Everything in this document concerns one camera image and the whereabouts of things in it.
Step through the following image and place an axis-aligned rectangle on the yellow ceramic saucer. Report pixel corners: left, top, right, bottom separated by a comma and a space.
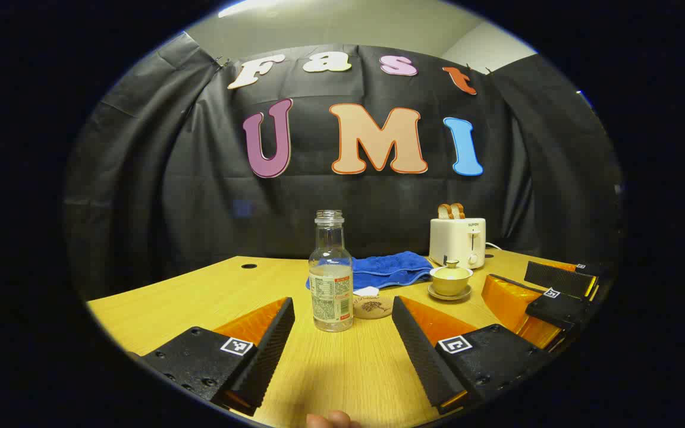
427, 284, 473, 301

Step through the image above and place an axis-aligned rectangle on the black backdrop cloth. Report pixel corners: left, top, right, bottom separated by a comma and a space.
63, 33, 624, 301

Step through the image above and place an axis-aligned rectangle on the clear plastic water bottle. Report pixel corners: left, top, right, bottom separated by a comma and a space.
309, 210, 354, 332

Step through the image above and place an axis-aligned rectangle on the white toaster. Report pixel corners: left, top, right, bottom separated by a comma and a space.
429, 218, 487, 269

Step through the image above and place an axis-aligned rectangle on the yellow ceramic teacup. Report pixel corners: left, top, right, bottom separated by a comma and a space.
432, 275, 473, 297

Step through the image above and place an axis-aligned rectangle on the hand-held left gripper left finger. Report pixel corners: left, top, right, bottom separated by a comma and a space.
140, 297, 296, 417

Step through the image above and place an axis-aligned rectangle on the round wooden coaster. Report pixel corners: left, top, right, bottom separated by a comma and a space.
351, 295, 394, 320

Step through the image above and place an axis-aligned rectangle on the blue towel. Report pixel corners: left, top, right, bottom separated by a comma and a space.
306, 251, 435, 292

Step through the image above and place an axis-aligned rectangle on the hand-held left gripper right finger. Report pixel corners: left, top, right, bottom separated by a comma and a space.
391, 295, 551, 415

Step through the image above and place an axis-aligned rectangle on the yellow ceramic teacup lid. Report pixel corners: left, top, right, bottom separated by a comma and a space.
431, 259, 473, 281

